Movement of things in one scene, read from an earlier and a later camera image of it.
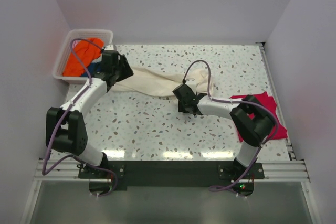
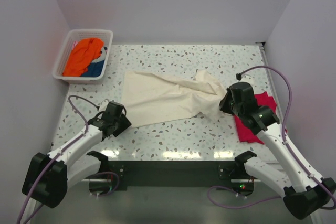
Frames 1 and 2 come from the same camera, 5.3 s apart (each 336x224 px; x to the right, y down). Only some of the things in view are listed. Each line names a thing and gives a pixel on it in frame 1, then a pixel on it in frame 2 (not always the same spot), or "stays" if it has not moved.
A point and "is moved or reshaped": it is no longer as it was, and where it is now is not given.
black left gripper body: [123, 71] to [121, 124]
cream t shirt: [148, 81] is moved or reshaped
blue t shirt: [92, 68] stays
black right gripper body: [181, 108] to [228, 105]
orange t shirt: [88, 52] stays
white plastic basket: [105, 35] stays
